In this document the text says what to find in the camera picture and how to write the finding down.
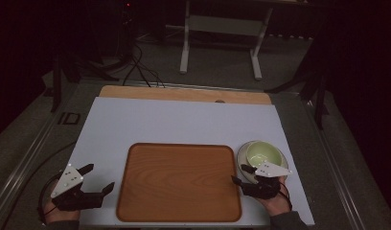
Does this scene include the wooden tray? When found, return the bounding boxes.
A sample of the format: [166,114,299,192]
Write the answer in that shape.
[115,142,243,223]

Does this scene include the white table mat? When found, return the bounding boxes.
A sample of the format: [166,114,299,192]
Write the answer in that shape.
[67,96,316,228]

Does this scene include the person's right hand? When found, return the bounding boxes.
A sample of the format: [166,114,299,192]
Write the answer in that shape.
[255,176,293,218]

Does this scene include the black floor cables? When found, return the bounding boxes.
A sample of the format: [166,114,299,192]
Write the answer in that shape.
[121,40,166,89]

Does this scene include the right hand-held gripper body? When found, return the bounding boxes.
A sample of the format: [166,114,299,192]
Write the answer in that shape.
[241,161,294,200]

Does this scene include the black metal stand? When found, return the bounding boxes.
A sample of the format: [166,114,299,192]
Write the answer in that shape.
[265,30,331,130]
[50,53,64,113]

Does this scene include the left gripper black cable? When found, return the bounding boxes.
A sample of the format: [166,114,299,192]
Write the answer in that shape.
[1,142,77,226]

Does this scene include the aluminium rail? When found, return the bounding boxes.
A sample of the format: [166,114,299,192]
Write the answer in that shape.
[0,80,81,221]
[300,91,369,230]

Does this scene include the person's left hand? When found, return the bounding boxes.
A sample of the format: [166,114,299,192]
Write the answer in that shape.
[42,191,81,225]

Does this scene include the dark equipment with red light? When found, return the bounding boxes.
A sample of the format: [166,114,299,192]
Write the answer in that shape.
[112,0,138,63]

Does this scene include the light green bowl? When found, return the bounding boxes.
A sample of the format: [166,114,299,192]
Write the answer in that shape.
[236,140,290,185]

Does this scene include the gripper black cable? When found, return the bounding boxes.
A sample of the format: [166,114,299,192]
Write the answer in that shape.
[1,142,77,226]
[278,182,294,212]

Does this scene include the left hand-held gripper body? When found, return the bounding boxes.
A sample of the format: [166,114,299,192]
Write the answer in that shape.
[50,163,105,213]

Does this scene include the pale green cup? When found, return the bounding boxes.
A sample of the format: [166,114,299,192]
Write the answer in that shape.
[245,140,284,169]

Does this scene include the white metal table frame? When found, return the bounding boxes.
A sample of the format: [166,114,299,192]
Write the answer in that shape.
[178,0,275,81]

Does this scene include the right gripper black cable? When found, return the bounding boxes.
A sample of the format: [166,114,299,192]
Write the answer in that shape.
[278,182,294,212]

